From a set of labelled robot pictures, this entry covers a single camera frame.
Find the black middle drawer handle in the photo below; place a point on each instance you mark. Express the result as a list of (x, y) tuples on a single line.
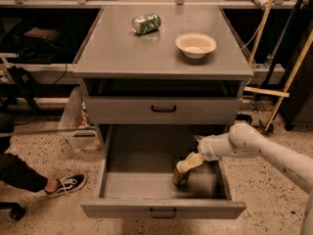
[(165, 214)]

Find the green soda can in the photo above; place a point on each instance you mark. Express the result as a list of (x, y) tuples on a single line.
[(146, 23)]

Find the closed grey top drawer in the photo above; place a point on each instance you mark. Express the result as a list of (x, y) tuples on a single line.
[(131, 110)]

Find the open grey middle drawer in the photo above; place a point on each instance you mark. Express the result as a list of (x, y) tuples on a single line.
[(137, 169)]

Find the beige paper bowl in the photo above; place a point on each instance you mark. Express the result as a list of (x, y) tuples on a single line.
[(195, 45)]

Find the orange soda can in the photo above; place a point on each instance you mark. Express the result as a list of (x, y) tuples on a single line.
[(180, 179)]

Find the black drawer handle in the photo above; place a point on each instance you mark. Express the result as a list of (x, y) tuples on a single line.
[(165, 214), (163, 110)]

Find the person's leg in black trousers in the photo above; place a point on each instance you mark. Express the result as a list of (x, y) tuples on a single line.
[(15, 172)]

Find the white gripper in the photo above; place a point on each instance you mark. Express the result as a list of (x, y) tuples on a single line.
[(208, 149)]

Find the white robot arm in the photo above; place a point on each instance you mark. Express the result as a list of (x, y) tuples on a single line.
[(244, 141)]

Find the black chair caster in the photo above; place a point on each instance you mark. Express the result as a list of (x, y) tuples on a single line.
[(16, 211)]

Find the black and white sneaker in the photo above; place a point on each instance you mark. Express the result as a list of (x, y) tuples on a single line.
[(57, 187)]

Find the black top drawer handle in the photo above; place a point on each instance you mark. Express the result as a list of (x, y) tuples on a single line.
[(163, 110)]

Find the brown box on shelf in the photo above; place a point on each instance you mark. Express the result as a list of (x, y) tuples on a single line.
[(45, 34)]

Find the grey drawer cabinet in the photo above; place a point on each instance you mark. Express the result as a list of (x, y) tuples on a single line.
[(117, 62)]

